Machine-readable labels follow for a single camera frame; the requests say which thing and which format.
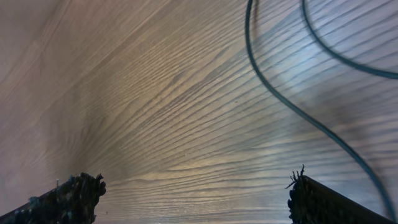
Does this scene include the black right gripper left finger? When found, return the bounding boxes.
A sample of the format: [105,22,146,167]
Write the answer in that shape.
[1,172,106,224]

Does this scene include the black charger cable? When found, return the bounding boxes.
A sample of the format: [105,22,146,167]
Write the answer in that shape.
[244,0,398,220]

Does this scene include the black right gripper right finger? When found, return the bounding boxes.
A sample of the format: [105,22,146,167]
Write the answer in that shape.
[287,169,395,224]

